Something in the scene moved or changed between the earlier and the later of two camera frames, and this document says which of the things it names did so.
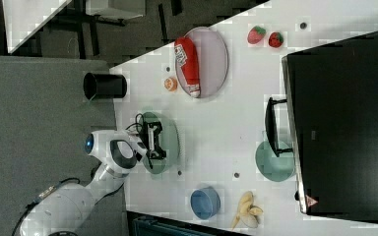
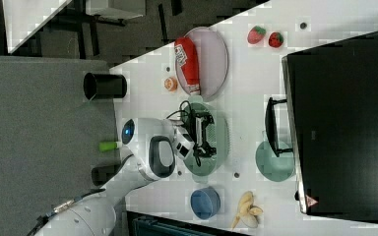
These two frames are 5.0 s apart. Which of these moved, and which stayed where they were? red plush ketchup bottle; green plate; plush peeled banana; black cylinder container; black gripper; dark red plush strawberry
Moved: black gripper; green plate
Stayed: black cylinder container; dark red plush strawberry; red plush ketchup bottle; plush peeled banana
